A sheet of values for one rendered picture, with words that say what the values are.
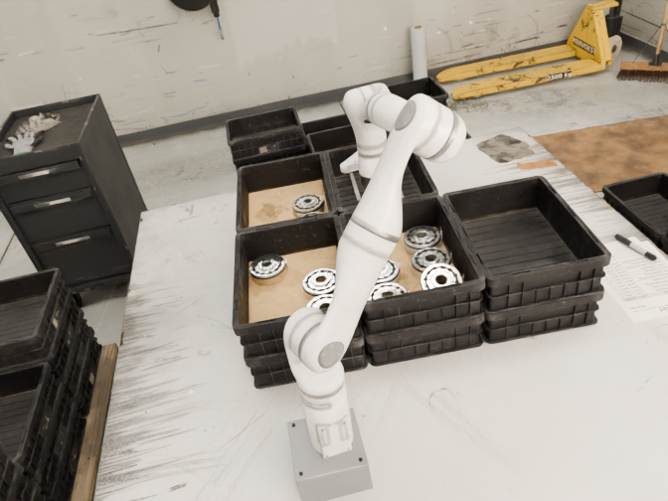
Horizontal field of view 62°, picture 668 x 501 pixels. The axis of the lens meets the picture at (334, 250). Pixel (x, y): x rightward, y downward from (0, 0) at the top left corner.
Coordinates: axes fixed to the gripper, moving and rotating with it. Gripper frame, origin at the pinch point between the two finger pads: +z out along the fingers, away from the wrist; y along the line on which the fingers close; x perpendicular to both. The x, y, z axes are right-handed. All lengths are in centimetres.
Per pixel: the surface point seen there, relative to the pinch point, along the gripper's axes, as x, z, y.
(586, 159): 11, 100, 223
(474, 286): -27.9, 8.3, -3.6
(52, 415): 91, 63, -73
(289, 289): 18.9, 17.6, -18.9
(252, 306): 23.2, 17.6, -28.9
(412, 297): -17.5, 8.0, -14.0
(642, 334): -61, 30, 22
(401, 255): 0.0, 17.6, 7.6
